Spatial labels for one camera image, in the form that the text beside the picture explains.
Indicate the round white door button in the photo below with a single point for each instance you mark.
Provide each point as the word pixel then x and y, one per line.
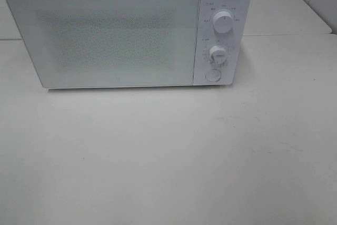
pixel 213 75

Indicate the white timer knob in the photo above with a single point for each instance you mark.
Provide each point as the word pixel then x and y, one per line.
pixel 218 54

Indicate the upper white power knob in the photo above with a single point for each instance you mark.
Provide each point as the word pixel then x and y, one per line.
pixel 222 21

